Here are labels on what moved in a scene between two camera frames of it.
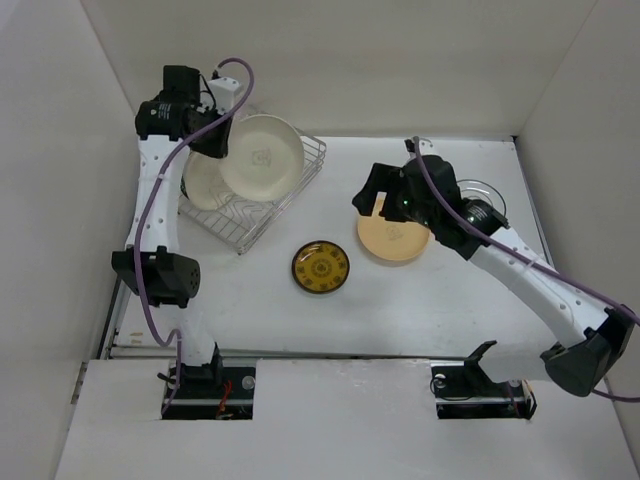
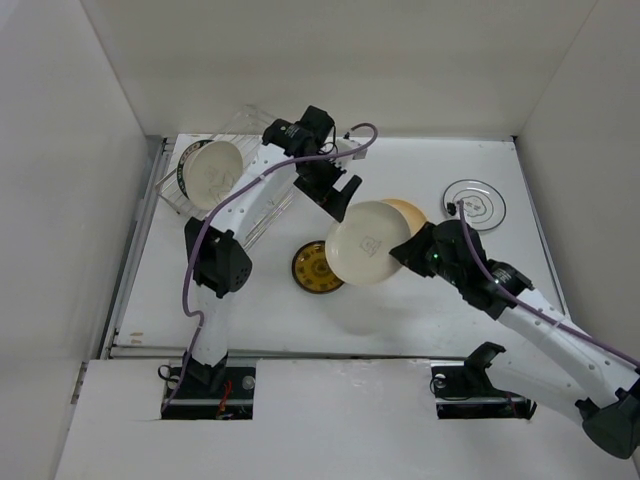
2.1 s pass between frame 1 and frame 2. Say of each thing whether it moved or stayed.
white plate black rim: stayed
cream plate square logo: moved
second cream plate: stayed
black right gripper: moved
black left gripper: moved
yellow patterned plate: stayed
